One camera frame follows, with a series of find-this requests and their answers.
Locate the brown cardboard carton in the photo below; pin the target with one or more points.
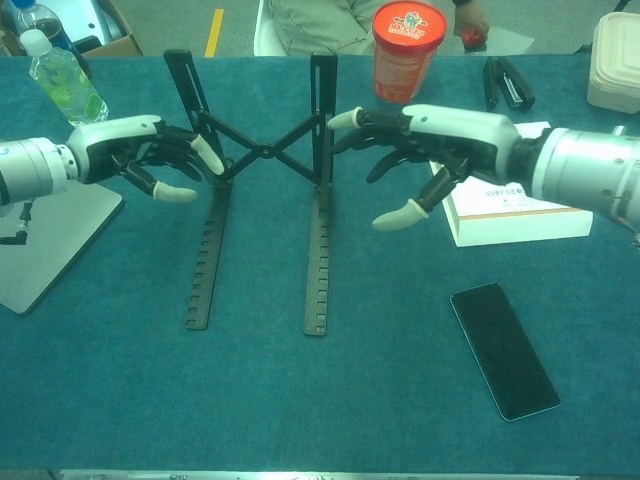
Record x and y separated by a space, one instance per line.
117 46

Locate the seated person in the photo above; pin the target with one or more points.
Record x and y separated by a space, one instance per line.
310 25

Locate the silver closed laptop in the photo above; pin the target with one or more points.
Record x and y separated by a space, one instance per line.
30 270

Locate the black stapler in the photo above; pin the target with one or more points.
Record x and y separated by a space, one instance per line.
515 90

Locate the black smartphone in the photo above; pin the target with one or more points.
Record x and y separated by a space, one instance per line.
505 350

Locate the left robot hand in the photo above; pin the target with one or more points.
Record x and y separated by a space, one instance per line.
110 135

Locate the orange-red lidded paper cup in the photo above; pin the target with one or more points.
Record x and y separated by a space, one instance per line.
407 60

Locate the teal felt desk mat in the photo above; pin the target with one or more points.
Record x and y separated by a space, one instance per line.
325 390

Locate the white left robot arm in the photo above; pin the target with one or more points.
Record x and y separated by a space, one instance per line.
30 170

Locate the clear bottle with green label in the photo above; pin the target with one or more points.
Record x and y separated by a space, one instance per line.
65 85

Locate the white plastic panel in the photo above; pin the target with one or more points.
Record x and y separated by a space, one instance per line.
95 12

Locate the dark cola bottle blue label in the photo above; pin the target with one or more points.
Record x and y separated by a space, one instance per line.
45 20

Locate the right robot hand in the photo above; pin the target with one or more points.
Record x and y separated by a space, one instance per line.
460 130

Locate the small red object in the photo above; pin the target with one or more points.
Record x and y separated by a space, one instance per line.
472 40

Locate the beige stacked food containers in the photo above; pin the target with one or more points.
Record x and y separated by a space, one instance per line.
617 70

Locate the black folding laptop stand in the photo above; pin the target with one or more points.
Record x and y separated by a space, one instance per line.
317 280

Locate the clear plastic bag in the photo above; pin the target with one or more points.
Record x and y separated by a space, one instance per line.
510 42

